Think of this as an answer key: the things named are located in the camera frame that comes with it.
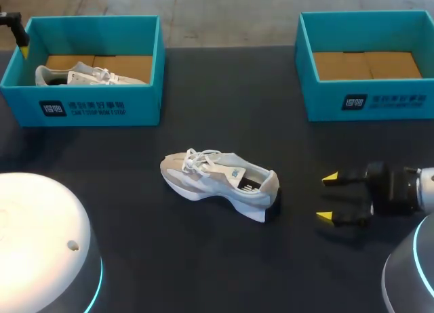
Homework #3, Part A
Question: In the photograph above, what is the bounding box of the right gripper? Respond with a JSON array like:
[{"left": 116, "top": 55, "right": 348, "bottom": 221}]
[{"left": 315, "top": 161, "right": 421, "bottom": 228}]

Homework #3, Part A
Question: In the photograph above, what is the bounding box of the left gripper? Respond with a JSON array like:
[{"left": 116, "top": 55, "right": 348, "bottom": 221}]
[{"left": 0, "top": 11, "right": 31, "bottom": 60}]

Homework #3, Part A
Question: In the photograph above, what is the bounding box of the grey white sneaker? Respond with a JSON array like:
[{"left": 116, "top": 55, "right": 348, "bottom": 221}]
[
  {"left": 159, "top": 148, "right": 284, "bottom": 224},
  {"left": 35, "top": 61, "right": 150, "bottom": 87}
]

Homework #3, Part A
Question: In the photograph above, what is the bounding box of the black insole with white logo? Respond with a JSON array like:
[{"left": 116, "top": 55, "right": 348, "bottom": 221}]
[{"left": 237, "top": 172, "right": 272, "bottom": 194}]

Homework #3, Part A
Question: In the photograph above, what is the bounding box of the teal box with shoe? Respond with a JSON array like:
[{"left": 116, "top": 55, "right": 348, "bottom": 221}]
[{"left": 0, "top": 15, "right": 166, "bottom": 127}]

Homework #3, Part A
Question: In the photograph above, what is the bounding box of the empty teal box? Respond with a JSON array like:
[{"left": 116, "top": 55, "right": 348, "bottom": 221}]
[{"left": 294, "top": 9, "right": 434, "bottom": 123}]

